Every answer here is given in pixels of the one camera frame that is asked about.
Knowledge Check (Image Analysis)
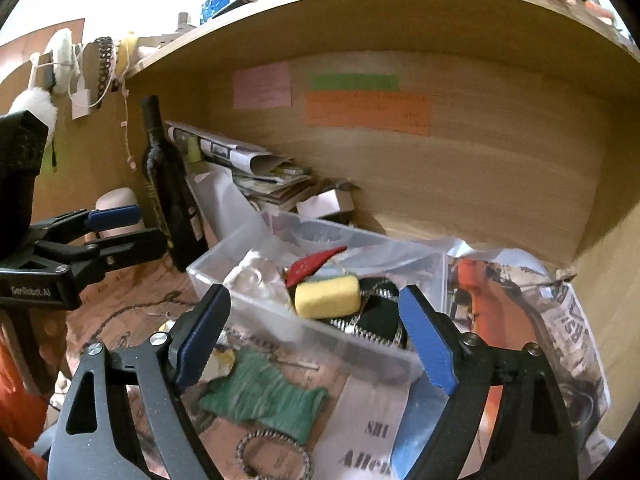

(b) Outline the clear plastic bin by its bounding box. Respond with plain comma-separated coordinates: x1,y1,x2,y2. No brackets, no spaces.
186,210,451,401

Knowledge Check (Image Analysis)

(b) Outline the white paper tag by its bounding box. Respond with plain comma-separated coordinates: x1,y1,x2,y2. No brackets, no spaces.
71,89,93,120

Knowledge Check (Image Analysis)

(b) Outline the metal chain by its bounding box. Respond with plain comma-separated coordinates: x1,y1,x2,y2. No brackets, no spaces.
75,295,201,356

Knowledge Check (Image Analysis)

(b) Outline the stack of papers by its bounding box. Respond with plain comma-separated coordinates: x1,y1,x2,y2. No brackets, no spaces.
235,160,326,213

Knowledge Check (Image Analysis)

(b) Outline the beaded bracelet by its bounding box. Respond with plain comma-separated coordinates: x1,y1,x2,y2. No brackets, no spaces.
235,430,313,480

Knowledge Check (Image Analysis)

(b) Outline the white printed paper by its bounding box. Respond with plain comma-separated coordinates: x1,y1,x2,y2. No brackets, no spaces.
312,375,408,480

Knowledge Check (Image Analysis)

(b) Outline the pink cup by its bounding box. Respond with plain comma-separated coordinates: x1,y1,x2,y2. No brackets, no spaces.
95,187,146,238

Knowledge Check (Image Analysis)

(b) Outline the small white box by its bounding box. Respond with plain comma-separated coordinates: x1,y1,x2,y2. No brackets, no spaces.
296,182,358,218

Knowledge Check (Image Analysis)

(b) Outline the orange cloth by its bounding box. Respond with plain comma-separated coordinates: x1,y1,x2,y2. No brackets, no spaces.
0,330,51,480

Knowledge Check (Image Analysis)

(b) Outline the yellow sponge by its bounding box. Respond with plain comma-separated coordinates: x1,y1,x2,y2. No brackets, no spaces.
294,274,362,320

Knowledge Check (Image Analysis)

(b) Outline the plastic bag with orange item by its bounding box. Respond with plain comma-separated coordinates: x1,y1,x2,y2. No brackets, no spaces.
447,245,613,461

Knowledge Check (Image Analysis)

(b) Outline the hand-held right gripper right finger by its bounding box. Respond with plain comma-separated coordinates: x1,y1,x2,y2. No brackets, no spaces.
397,284,581,480

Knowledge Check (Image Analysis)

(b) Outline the red felt piece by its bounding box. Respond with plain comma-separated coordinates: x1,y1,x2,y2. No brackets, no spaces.
285,246,348,288

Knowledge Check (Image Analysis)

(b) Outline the dark wine bottle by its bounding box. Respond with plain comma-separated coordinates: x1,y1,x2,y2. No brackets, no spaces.
140,95,210,273

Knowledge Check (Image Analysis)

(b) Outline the clear plastic bag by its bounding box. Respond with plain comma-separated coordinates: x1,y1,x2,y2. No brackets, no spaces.
185,167,266,246

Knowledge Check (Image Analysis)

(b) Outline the wooden shelf unit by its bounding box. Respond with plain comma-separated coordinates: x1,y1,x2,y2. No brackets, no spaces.
0,0,640,461

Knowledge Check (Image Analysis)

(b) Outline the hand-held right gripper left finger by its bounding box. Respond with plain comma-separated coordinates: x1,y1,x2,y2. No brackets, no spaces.
47,284,232,480

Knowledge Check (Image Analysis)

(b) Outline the rolled newspaper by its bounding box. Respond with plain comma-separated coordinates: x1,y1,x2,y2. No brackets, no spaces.
165,120,296,173

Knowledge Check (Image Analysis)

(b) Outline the pink paper note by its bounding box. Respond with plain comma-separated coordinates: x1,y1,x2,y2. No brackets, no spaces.
232,64,292,109

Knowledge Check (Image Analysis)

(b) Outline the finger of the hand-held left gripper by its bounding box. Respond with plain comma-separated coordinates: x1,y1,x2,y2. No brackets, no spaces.
35,227,168,296
30,205,142,248

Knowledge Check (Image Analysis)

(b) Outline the green knitted cloth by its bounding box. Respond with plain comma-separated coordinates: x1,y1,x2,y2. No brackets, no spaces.
199,350,330,445

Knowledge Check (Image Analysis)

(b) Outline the black white woven band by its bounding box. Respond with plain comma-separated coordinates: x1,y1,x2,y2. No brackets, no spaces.
94,36,117,108

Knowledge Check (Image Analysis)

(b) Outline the white fluffy pom-pom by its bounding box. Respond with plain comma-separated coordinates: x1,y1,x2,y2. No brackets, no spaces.
7,87,58,131
47,30,83,96

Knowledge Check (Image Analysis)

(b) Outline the yellow soft item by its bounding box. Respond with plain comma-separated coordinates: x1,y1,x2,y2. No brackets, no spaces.
116,32,138,81

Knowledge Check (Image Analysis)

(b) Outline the white soft item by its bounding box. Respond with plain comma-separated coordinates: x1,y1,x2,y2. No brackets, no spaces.
224,250,296,306

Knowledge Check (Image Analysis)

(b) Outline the beaded string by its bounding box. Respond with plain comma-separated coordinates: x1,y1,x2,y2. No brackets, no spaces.
121,77,138,171

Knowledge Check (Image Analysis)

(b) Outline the orange paper note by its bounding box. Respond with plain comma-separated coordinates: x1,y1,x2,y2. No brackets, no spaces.
304,91,432,137

